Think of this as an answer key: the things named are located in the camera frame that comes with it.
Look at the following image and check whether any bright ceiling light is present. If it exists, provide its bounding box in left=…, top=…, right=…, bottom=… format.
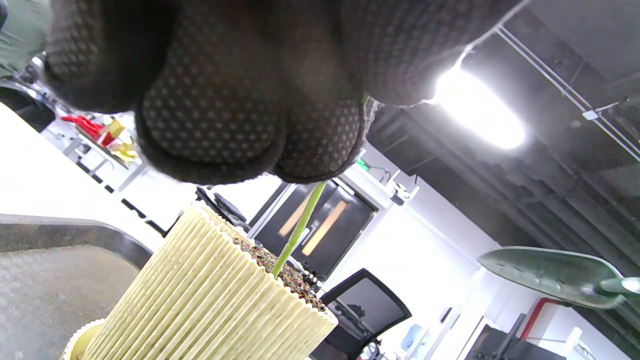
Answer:
left=432, top=67, right=527, bottom=150

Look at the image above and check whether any brown potting mix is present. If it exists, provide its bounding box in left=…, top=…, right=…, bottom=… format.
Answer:
left=232, top=236, right=328, bottom=313

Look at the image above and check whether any gold flower pot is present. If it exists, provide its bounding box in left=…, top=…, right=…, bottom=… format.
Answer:
left=60, top=201, right=339, bottom=360

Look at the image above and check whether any red pipe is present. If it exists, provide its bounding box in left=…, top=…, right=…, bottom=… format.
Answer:
left=520, top=297, right=563, bottom=341

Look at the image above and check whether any yellow foil item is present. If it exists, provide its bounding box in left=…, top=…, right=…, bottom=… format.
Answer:
left=100, top=119, right=140, bottom=163

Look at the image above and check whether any person's left hand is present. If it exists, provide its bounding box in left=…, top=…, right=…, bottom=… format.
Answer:
left=42, top=0, right=526, bottom=186

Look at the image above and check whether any green plastic trowel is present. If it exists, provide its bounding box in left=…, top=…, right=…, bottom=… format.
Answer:
left=477, top=246, right=640, bottom=310

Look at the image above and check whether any dark brown tray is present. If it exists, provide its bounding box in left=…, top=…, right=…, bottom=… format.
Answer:
left=0, top=214, right=155, bottom=360

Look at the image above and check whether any ceiling conduit pipe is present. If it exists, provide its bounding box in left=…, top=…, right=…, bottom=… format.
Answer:
left=495, top=25, right=640, bottom=163

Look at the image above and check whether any black office chair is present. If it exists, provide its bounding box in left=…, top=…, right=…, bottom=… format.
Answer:
left=310, top=268, right=413, bottom=360

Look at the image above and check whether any green plant stem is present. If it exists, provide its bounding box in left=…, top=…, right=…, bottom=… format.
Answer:
left=250, top=177, right=378, bottom=283

